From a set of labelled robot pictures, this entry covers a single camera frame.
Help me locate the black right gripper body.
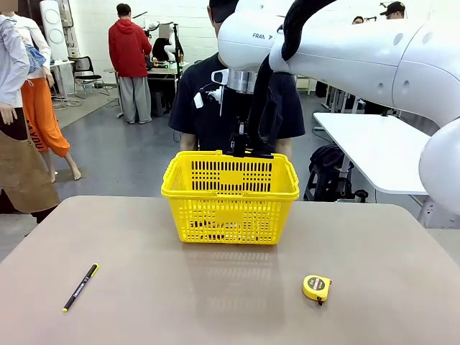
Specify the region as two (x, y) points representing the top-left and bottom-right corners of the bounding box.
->
(229, 89), (252, 139)

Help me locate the person's right forearm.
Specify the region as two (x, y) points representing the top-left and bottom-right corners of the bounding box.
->
(179, 131), (199, 152)

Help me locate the person in black t-shirt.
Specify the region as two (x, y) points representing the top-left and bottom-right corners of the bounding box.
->
(168, 0), (306, 152)

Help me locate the yellow plastic shopping basket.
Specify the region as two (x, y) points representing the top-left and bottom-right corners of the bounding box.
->
(160, 149), (300, 246)

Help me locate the seated person with black hair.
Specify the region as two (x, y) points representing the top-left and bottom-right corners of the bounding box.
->
(150, 22), (175, 64)

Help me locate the person in red hoodie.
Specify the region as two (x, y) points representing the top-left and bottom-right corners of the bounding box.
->
(108, 3), (154, 125)

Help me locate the person in grey sweater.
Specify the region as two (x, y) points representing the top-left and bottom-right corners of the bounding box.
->
(379, 1), (407, 21)

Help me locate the black backpack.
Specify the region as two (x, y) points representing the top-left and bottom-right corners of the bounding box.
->
(308, 143), (355, 202)

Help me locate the grey background work table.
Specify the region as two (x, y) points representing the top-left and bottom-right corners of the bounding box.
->
(145, 60), (191, 116)

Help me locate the large white table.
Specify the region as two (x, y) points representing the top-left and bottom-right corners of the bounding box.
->
(312, 112), (445, 229)

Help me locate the yellow tape measure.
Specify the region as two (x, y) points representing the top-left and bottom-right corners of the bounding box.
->
(301, 275), (333, 308)

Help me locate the black office chair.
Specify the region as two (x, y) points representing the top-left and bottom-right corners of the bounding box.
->
(73, 55), (111, 98)

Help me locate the mannequin in orange trousers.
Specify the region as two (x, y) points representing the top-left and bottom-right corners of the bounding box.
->
(16, 14), (82, 183)

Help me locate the white standing air conditioner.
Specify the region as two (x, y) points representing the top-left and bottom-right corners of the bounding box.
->
(39, 0), (78, 60)

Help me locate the black pen with yellow tip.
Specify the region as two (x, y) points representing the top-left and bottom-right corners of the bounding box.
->
(63, 263), (101, 313)

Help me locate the mannequin in brown apron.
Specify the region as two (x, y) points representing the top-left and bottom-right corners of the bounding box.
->
(0, 0), (61, 224)

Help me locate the black cable sleeve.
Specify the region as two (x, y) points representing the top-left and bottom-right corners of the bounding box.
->
(247, 0), (339, 154)

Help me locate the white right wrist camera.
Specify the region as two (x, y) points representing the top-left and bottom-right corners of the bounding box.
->
(193, 68), (231, 109)

